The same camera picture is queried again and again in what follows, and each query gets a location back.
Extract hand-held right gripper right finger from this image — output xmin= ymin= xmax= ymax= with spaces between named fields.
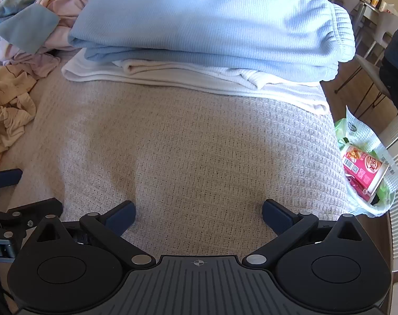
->
xmin=243 ymin=199 xmax=367 ymax=266

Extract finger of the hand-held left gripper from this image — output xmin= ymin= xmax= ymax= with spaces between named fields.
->
xmin=0 ymin=168 xmax=23 ymax=190
xmin=0 ymin=198 xmax=63 ymax=237

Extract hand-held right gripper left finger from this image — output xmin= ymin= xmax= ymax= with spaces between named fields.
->
xmin=35 ymin=201 xmax=155 ymax=269

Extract white sweatshirt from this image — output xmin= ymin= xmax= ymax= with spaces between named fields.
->
xmin=61 ymin=49 xmax=331 ymax=114

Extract light blue sweatpants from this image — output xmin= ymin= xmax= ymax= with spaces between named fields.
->
xmin=68 ymin=0 xmax=356 ymax=82

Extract white plastic waste basket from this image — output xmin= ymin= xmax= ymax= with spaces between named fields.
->
xmin=346 ymin=177 xmax=396 ymax=219

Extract pink instant noodle cup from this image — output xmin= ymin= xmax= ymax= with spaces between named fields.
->
xmin=341 ymin=144 xmax=391 ymax=195

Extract green printed plastic bag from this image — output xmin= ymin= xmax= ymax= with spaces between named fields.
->
xmin=333 ymin=105 xmax=398 ymax=219

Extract grey-blue garment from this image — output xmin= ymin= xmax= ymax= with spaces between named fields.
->
xmin=0 ymin=5 xmax=60 ymax=55

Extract pale teal garment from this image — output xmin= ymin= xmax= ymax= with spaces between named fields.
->
xmin=0 ymin=0 xmax=24 ymax=30

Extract chair with thin metal legs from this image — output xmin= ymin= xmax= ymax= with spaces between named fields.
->
xmin=335 ymin=54 xmax=393 ymax=115

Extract pink garment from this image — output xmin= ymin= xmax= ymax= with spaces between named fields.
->
xmin=0 ymin=0 xmax=94 ymax=77

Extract dining table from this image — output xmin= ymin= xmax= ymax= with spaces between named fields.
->
xmin=359 ymin=0 xmax=398 ymax=20

